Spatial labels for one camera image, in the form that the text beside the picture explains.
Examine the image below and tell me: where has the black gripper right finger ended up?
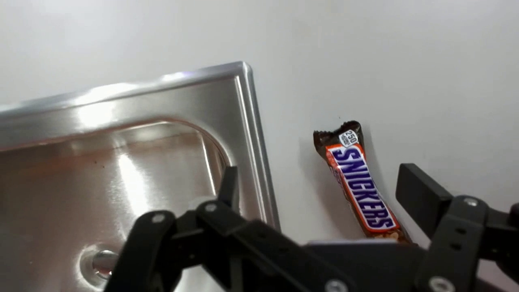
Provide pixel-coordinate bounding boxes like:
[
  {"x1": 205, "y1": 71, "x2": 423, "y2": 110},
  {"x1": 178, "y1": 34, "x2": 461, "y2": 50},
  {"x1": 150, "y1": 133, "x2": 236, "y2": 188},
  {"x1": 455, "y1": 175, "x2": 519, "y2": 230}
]
[{"x1": 393, "y1": 162, "x2": 519, "y2": 292}]

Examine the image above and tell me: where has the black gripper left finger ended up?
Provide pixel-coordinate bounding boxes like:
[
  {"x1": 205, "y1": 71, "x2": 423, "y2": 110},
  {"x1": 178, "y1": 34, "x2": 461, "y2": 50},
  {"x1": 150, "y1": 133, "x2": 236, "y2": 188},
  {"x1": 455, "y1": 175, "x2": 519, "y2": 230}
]
[{"x1": 101, "y1": 163, "x2": 304, "y2": 292}]

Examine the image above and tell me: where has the Snickers bar packet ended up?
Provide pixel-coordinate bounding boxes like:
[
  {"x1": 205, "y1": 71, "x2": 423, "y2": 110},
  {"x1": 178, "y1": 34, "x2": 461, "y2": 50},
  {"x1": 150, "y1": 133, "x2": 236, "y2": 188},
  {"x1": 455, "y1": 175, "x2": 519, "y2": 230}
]
[{"x1": 311, "y1": 118, "x2": 413, "y2": 244}]

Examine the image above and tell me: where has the round sink drain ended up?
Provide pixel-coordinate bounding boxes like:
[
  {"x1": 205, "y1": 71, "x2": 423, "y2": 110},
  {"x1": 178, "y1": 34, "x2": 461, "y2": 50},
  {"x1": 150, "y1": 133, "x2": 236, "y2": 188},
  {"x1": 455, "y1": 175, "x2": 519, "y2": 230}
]
[{"x1": 75, "y1": 241, "x2": 129, "y2": 288}]

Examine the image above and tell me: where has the stainless steel sink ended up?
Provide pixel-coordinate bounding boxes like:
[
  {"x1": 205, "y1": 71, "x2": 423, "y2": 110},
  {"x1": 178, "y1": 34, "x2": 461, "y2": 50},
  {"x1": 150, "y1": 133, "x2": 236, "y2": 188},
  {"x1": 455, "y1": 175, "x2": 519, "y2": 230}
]
[{"x1": 0, "y1": 60, "x2": 281, "y2": 292}]

